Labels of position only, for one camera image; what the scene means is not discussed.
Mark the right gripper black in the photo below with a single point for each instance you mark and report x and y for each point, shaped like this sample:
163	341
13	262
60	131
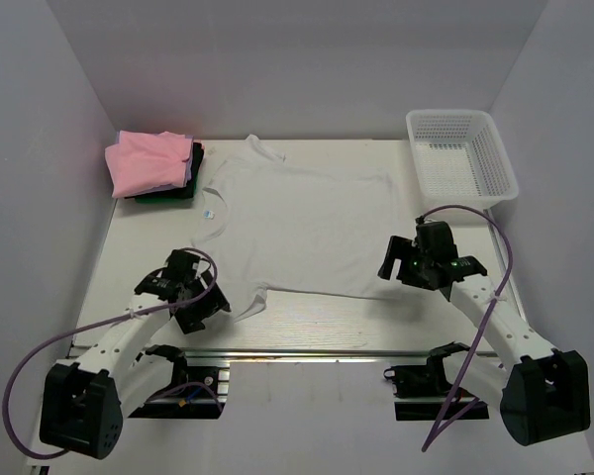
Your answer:
398	245

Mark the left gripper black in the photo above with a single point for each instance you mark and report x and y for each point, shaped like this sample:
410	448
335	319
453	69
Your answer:
192	321

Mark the white t shirt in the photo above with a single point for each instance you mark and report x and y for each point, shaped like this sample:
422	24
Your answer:
270	225

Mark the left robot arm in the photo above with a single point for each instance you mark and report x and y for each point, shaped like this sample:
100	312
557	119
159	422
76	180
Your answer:
87	400

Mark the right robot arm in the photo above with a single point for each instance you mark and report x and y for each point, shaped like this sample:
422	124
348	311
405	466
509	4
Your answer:
539	391

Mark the green folded t shirt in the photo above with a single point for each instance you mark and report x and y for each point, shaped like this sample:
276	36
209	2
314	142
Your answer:
161	200

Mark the white plastic basket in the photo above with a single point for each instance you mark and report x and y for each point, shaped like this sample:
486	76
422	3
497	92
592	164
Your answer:
460	158

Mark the black folded t shirt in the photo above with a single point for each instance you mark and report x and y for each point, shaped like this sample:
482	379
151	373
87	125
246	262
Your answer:
189	190

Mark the pink folded t shirt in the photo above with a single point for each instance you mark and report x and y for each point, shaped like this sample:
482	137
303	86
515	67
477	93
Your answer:
141	162

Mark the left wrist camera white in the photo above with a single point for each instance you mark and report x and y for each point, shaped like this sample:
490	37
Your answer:
201	265

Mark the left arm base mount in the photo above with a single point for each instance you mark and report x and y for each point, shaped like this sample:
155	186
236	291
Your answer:
191	399

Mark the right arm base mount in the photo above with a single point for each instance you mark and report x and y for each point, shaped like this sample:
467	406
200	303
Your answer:
418	399

